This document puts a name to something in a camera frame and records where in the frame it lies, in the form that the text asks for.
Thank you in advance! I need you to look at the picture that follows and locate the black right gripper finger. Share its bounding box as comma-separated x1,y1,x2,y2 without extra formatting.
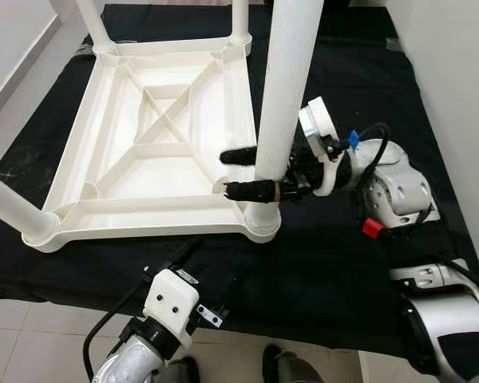
224,180,283,203
220,146,259,168

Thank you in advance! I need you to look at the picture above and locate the white plastic table top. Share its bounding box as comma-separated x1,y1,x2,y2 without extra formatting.
22,36,282,254

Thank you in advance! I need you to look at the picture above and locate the silver robot left leg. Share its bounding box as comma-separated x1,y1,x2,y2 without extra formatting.
156,357,201,383

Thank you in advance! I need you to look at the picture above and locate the silver robot leg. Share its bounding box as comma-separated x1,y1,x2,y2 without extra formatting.
262,345,325,383
156,357,201,383

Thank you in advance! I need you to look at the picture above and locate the silver robot right leg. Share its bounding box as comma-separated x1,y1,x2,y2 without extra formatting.
262,345,325,383

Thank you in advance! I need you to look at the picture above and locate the black table cloth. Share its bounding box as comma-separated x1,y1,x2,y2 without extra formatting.
0,4,479,360

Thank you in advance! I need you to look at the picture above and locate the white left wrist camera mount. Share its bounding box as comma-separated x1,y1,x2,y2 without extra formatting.
142,269,201,329

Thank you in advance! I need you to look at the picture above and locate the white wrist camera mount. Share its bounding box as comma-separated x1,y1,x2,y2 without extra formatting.
142,269,201,329
298,97,346,199

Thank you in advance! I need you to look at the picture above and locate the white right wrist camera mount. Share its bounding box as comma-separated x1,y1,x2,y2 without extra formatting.
298,97,346,199

